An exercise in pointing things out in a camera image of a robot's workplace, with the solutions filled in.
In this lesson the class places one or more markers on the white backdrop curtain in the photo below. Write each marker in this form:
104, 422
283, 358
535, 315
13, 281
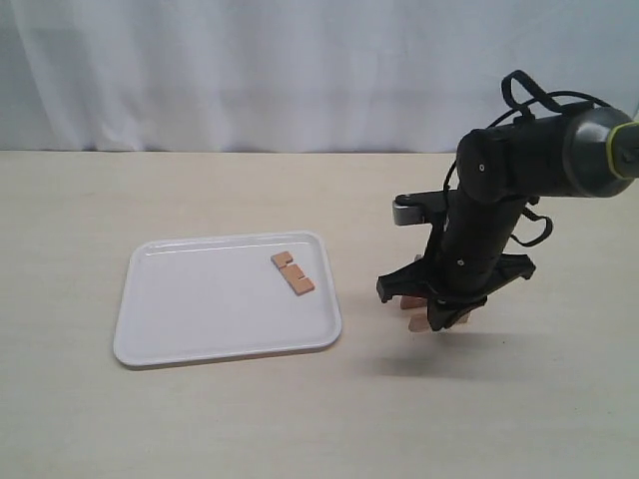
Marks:
294, 76

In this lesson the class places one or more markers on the white rectangular plastic tray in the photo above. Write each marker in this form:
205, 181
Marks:
199, 300

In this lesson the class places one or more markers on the wooden notched plank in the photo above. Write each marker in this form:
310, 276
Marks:
411, 302
299, 282
418, 321

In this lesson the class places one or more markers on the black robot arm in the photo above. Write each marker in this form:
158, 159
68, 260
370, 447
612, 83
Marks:
502, 172

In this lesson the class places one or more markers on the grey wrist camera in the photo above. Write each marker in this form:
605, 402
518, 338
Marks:
418, 209

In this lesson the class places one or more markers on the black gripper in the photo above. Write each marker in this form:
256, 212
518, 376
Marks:
464, 260

